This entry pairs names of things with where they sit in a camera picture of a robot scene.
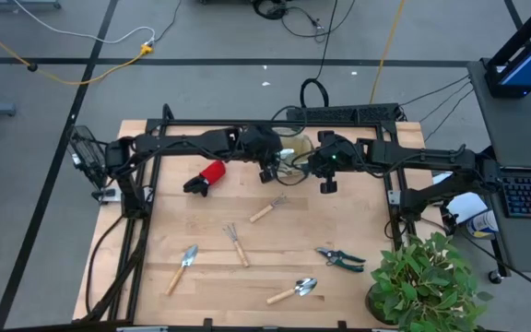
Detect black looped floor cable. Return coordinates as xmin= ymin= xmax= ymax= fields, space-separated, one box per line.
xmin=299 ymin=0 xmax=340 ymax=110

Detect green handled pruning shears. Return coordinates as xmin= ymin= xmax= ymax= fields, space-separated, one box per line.
xmin=314 ymin=246 xmax=368 ymax=274

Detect white floor cable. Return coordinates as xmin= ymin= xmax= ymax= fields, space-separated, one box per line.
xmin=11 ymin=0 xmax=158 ymax=46

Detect yellow hanging cable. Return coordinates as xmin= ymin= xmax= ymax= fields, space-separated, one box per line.
xmin=368 ymin=0 xmax=407 ymax=105

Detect yellow floor cable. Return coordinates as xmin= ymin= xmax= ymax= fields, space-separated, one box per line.
xmin=0 ymin=16 xmax=155 ymax=88

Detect grey equipment cart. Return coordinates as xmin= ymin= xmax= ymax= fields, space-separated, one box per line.
xmin=466 ymin=59 xmax=531 ymax=276

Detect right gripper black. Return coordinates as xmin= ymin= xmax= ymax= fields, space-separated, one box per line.
xmin=308 ymin=129 xmax=361 ymax=196

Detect white labelled canister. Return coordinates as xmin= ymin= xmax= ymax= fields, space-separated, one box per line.
xmin=466 ymin=209 xmax=501 ymax=241

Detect red black gardening glove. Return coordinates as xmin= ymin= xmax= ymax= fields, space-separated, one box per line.
xmin=183 ymin=160 xmax=228 ymax=198

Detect black cable tangle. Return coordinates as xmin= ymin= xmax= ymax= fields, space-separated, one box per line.
xmin=251 ymin=0 xmax=357 ymax=41

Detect black wire mesh basket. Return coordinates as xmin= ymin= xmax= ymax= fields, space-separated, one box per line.
xmin=65 ymin=124 xmax=111 ymax=192

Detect black cart caster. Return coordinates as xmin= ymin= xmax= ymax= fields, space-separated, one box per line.
xmin=487 ymin=268 xmax=507 ymax=286

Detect wooden handle fan rake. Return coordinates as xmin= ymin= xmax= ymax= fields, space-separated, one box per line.
xmin=249 ymin=194 xmax=290 ymax=224

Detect black table frame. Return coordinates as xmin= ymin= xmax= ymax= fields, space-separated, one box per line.
xmin=108 ymin=103 xmax=407 ymax=332

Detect black plant pot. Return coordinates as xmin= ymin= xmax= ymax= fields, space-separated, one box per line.
xmin=364 ymin=281 xmax=405 ymax=326

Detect beige green gardening bag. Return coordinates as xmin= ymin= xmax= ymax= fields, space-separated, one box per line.
xmin=272 ymin=126 xmax=315 ymax=179

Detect black cart cable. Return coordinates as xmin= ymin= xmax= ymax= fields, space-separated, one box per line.
xmin=398 ymin=75 xmax=472 ymax=109
xmin=419 ymin=81 xmax=474 ymax=125
xmin=424 ymin=88 xmax=476 ymax=143

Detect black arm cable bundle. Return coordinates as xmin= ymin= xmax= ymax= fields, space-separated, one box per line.
xmin=83 ymin=214 xmax=154 ymax=324

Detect green leafy plant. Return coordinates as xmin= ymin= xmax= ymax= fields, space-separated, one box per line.
xmin=369 ymin=231 xmax=495 ymax=332

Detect wooden handle three-prong cultivator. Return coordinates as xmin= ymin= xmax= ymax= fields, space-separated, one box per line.
xmin=222 ymin=222 xmax=252 ymax=269

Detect narrow wooden handle trowel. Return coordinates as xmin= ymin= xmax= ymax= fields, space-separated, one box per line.
xmin=164 ymin=243 xmax=200 ymax=297

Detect long black floor cable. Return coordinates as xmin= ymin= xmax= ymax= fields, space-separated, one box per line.
xmin=454 ymin=228 xmax=531 ymax=301

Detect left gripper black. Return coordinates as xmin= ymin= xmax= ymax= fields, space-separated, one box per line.
xmin=239 ymin=124 xmax=285 ymax=184

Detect black laptop keyboard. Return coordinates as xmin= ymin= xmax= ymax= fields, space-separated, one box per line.
xmin=495 ymin=166 xmax=531 ymax=220

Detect wide wooden handle trowel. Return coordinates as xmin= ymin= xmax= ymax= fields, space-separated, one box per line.
xmin=265 ymin=277 xmax=319 ymax=306

